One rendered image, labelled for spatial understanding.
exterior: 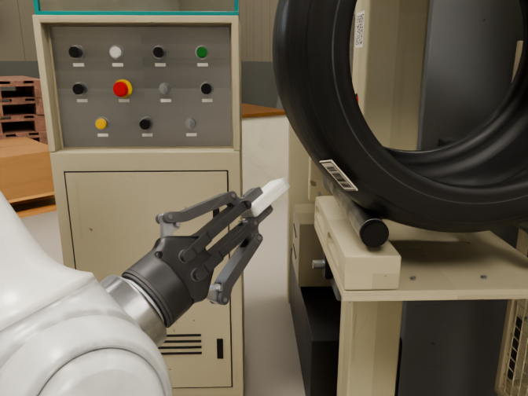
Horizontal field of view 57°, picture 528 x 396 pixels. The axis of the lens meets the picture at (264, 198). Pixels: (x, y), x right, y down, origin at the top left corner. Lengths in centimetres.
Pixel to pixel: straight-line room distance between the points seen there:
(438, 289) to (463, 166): 31
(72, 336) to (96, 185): 124
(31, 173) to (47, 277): 372
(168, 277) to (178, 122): 100
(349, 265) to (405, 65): 51
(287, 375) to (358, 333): 73
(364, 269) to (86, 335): 57
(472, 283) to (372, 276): 18
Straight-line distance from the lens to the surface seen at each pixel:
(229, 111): 146
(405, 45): 112
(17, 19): 855
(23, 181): 404
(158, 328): 50
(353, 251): 79
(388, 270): 80
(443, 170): 104
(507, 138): 108
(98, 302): 33
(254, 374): 198
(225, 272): 58
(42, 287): 32
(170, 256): 53
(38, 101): 511
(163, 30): 147
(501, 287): 89
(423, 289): 84
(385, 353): 134
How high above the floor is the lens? 116
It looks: 16 degrees down
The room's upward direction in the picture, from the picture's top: straight up
